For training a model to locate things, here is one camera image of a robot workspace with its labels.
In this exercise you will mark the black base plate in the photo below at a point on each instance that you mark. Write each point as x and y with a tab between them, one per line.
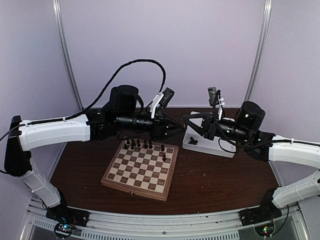
70	216
256	215

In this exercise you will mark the white plastic tray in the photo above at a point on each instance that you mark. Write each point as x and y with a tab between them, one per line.
216	147

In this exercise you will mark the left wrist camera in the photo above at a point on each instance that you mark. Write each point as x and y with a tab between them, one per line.
124	98

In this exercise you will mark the dark pawn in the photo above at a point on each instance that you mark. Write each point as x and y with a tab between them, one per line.
164	158

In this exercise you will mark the left circuit board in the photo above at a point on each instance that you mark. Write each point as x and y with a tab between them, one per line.
62	230

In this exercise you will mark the wooden chessboard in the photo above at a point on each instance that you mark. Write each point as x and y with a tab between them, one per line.
142	172

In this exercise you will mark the dark chess pieces pile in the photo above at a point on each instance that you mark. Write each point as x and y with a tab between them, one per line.
193	141

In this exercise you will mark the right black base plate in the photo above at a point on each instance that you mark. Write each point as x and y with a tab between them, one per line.
256	215

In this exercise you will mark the aluminium corner post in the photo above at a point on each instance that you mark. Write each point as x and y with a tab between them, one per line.
263	35
65	53

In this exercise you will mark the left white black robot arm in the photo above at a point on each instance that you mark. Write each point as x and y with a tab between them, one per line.
118	114

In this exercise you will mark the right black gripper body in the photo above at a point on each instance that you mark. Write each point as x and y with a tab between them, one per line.
213	131

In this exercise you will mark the left aluminium corner post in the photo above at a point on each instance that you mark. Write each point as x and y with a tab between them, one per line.
65	53

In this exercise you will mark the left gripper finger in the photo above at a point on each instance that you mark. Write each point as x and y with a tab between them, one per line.
172	131
171	123

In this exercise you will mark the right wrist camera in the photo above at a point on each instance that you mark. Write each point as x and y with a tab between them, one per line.
250	116

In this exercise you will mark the circuit board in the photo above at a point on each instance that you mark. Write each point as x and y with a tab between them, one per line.
265	230
62	230

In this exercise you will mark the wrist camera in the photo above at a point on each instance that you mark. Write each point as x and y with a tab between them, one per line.
124	98
250	116

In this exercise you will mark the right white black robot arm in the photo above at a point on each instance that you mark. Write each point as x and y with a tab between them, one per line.
243	132

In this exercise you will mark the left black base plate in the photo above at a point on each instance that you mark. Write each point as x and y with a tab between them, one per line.
70	216

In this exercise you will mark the right aluminium corner post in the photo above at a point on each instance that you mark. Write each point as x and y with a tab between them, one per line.
263	35

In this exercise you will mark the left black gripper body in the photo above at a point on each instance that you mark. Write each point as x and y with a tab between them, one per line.
158	120

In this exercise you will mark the right circuit board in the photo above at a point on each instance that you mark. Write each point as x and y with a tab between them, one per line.
265	230

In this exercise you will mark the aluminium front rail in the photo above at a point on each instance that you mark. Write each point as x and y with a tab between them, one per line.
224	225

